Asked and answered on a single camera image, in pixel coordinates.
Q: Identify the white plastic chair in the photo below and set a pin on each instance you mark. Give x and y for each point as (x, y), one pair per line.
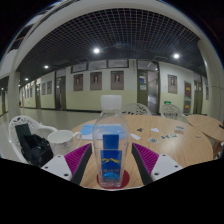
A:
(23, 119)

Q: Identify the white lattice-back chair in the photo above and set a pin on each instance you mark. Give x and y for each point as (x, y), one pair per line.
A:
(171, 111)
(136, 109)

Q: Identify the small dark card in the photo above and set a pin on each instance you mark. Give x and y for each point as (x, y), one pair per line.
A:
(139, 130)

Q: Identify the round wooden table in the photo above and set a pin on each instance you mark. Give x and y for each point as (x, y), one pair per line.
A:
(206, 125)

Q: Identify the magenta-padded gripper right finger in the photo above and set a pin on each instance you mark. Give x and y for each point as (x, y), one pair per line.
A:
(164, 165)

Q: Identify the small white card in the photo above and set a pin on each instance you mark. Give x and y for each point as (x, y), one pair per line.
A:
(154, 129)
(135, 136)

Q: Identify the green exit sign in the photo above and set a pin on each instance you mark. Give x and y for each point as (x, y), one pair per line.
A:
(167, 102)

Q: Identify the pale printed card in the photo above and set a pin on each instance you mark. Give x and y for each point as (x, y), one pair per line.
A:
(180, 128)

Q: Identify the light blue paper sheet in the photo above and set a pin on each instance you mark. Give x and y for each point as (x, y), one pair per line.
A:
(87, 130)

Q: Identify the row of dark cards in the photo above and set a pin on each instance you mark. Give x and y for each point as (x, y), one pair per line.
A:
(165, 136)

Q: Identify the black bag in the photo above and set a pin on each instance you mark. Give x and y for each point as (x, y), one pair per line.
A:
(38, 150)

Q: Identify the framed portrait picture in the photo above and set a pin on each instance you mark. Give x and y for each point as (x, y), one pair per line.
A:
(96, 80)
(49, 87)
(43, 88)
(117, 80)
(78, 82)
(172, 83)

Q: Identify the white ceramic mug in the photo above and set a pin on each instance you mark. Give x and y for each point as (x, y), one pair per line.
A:
(61, 141)

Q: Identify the olive green door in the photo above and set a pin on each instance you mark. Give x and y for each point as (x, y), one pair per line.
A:
(142, 96)

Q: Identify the clear blue-labelled water bottle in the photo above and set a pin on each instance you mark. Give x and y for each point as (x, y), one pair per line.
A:
(111, 146)

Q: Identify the door with red posters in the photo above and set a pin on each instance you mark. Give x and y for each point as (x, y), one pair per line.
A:
(188, 98)

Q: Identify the black phone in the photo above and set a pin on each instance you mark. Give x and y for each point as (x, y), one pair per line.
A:
(222, 126)

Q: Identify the round ceiling lights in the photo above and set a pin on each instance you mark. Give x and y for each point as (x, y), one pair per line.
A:
(96, 50)

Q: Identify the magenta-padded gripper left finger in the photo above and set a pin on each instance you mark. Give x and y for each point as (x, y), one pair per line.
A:
(58, 166)

